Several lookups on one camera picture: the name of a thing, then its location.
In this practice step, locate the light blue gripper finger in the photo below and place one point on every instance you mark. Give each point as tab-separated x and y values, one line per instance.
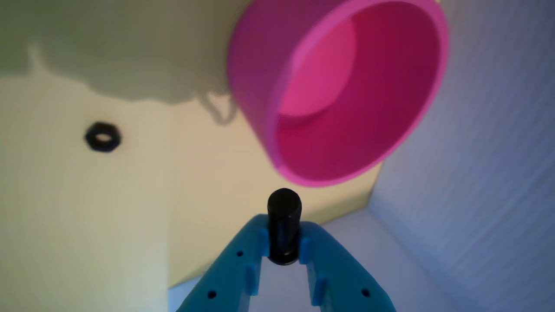
230	273
342	277

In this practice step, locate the black bolt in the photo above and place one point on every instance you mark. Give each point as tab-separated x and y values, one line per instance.
284	225

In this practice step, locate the pink round box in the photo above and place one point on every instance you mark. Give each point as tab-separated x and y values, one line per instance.
347	130

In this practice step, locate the yellow paper mat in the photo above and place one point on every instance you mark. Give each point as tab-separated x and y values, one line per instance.
65	216

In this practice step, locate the metal hex nut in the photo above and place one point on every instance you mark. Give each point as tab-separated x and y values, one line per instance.
89	138

